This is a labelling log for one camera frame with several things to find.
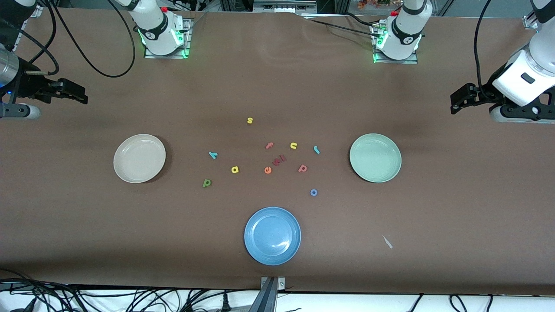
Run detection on grey metal rack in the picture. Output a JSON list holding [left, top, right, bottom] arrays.
[[251, 0, 318, 14]]

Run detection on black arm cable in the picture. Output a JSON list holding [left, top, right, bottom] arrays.
[[473, 0, 498, 101], [0, 0, 136, 79]]

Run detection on aluminium camera mount profile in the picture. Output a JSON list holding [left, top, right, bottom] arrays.
[[259, 276, 286, 312]]

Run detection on brown table cloth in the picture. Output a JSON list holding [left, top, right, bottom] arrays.
[[0, 8, 555, 296]]

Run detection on beige brown plate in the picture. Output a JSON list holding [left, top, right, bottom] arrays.
[[113, 134, 167, 184]]

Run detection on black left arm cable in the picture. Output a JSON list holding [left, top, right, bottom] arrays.
[[473, 0, 498, 101]]

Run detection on light green plate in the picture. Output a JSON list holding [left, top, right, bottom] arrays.
[[349, 133, 402, 183]]

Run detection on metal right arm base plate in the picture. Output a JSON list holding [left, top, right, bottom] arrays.
[[144, 17, 192, 59]]

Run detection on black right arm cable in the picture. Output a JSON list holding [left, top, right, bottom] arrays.
[[0, 0, 136, 79]]

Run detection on blue plate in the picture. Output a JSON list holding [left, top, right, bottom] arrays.
[[244, 207, 302, 266]]

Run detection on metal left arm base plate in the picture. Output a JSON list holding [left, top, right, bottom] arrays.
[[372, 22, 419, 65]]

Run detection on thin black base cable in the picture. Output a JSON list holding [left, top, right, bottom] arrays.
[[304, 17, 375, 37], [343, 12, 381, 27]]

